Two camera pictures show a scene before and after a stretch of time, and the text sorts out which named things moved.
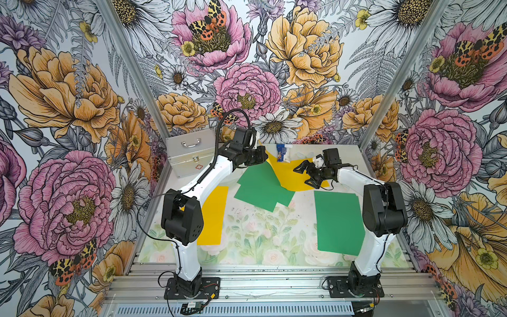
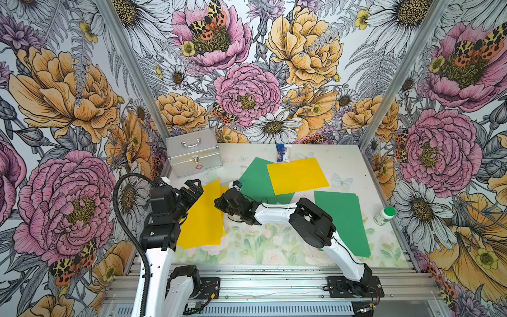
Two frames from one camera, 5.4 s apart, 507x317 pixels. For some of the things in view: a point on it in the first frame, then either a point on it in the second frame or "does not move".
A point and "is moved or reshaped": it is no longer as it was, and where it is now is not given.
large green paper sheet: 340,226 does not move
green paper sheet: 260,186 is moved or reshaped
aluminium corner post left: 107,11 does not move
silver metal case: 192,151 does not move
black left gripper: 261,155 -> 185,193
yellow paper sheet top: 288,177 -> 204,226
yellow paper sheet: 214,211 does not move
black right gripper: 315,183 -> 220,201
